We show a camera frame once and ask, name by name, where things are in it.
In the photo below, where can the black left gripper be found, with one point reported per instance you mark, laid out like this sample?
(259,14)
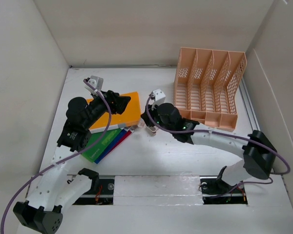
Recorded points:
(117,103)

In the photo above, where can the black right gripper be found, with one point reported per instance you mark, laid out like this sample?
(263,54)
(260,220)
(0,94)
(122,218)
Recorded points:
(147,119)

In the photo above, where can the orange folder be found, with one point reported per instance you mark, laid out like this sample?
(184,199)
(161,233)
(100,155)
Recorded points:
(130,117)

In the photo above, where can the white grey eraser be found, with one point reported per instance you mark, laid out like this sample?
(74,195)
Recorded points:
(152,130)

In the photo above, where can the green clip file folder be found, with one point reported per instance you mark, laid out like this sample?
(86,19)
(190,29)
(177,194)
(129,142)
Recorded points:
(94,152)

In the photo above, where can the peach plastic desk organizer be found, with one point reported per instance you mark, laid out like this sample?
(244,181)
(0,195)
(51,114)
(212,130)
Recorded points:
(205,86)

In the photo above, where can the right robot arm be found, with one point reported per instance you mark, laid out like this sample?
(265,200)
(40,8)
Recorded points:
(257,155)

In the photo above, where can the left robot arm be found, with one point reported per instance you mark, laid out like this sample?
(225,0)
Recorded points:
(44,207)

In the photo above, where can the red folder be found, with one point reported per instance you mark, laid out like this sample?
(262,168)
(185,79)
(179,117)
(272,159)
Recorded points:
(129,132)

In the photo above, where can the blue folder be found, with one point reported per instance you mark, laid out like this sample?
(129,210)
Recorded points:
(111,145)

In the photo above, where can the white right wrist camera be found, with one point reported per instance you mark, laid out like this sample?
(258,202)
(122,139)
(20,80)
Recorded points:
(158,97)

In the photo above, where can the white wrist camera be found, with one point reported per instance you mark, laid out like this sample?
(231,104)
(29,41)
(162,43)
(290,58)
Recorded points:
(158,97)
(93,84)

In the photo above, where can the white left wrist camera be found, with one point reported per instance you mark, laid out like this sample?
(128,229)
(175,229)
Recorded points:
(93,84)

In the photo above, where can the black metal mounting rail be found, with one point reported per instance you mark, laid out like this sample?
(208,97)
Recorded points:
(102,194)

